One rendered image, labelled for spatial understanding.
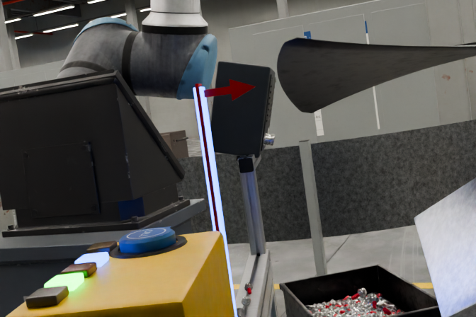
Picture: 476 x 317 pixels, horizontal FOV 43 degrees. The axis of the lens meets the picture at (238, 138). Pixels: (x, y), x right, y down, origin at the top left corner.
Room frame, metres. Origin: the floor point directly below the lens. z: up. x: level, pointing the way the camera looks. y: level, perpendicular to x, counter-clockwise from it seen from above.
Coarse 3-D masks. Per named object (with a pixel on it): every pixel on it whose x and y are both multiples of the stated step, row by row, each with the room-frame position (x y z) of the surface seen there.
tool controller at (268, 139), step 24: (240, 72) 1.24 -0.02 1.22; (264, 72) 1.24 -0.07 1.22; (216, 96) 1.25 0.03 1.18; (240, 96) 1.24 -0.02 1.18; (264, 96) 1.24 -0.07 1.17; (216, 120) 1.25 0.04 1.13; (240, 120) 1.24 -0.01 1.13; (264, 120) 1.25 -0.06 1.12; (216, 144) 1.25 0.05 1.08; (240, 144) 1.24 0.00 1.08; (264, 144) 1.28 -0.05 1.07
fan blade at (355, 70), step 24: (288, 48) 0.59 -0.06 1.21; (312, 48) 0.58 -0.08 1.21; (336, 48) 0.58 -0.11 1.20; (360, 48) 0.58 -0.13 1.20; (384, 48) 0.58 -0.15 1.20; (408, 48) 0.58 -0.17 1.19; (432, 48) 0.58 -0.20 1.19; (456, 48) 0.59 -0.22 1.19; (288, 72) 0.66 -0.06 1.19; (312, 72) 0.66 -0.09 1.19; (336, 72) 0.67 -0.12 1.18; (360, 72) 0.68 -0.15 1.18; (384, 72) 0.70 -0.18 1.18; (408, 72) 0.72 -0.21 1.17; (288, 96) 0.73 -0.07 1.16; (312, 96) 0.74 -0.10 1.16; (336, 96) 0.75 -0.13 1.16
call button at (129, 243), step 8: (136, 232) 0.44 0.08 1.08; (144, 232) 0.43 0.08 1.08; (152, 232) 0.43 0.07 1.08; (160, 232) 0.42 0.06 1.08; (168, 232) 0.42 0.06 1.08; (120, 240) 0.42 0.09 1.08; (128, 240) 0.41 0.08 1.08; (136, 240) 0.41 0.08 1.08; (144, 240) 0.41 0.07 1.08; (152, 240) 0.41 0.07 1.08; (160, 240) 0.41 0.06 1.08; (168, 240) 0.42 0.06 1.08; (120, 248) 0.42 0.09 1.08; (128, 248) 0.41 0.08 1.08; (136, 248) 0.41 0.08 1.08; (144, 248) 0.41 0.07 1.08; (152, 248) 0.41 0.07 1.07; (160, 248) 0.41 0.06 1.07
